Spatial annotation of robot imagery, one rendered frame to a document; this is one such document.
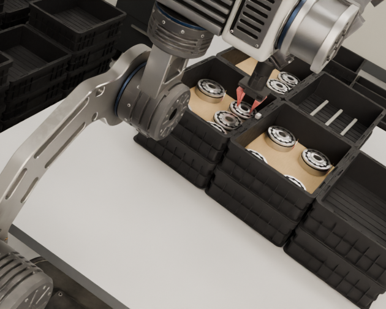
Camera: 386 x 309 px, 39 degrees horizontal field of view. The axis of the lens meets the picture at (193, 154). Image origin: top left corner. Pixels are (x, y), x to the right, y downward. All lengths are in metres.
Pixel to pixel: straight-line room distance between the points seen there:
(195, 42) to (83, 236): 0.64
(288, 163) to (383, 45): 3.32
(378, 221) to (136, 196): 0.76
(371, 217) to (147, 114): 0.90
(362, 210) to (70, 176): 0.91
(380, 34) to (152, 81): 3.99
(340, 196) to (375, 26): 3.32
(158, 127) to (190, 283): 0.48
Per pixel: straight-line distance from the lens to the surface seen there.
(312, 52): 1.01
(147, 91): 1.18
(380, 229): 1.81
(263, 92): 1.85
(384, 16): 5.00
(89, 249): 1.47
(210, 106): 1.91
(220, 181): 1.69
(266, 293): 1.57
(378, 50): 5.07
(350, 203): 1.82
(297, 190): 1.57
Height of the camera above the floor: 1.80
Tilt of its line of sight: 36 degrees down
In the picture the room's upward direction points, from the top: 24 degrees clockwise
